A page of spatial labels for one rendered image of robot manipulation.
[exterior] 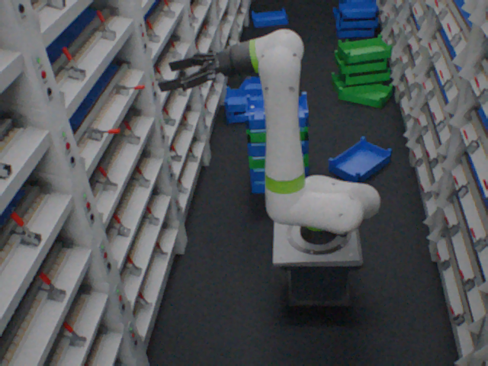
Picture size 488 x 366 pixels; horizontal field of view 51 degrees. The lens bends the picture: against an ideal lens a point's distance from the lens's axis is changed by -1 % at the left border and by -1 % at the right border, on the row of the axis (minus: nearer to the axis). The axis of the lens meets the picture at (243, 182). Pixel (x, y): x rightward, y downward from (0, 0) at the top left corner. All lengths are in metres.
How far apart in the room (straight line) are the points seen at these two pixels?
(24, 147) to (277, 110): 0.62
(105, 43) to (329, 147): 1.74
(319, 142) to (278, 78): 1.83
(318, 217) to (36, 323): 0.78
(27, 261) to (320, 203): 0.78
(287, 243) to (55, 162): 1.03
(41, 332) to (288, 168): 0.75
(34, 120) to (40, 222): 0.24
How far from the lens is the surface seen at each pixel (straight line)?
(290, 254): 2.00
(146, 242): 2.04
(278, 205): 1.49
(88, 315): 1.60
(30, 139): 1.26
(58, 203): 1.37
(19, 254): 1.26
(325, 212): 1.48
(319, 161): 2.97
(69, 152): 1.37
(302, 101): 2.67
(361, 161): 2.98
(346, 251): 2.00
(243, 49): 1.46
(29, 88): 1.25
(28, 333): 1.35
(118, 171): 1.75
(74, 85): 1.46
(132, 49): 1.91
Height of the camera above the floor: 1.74
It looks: 38 degrees down
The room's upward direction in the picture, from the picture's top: 6 degrees counter-clockwise
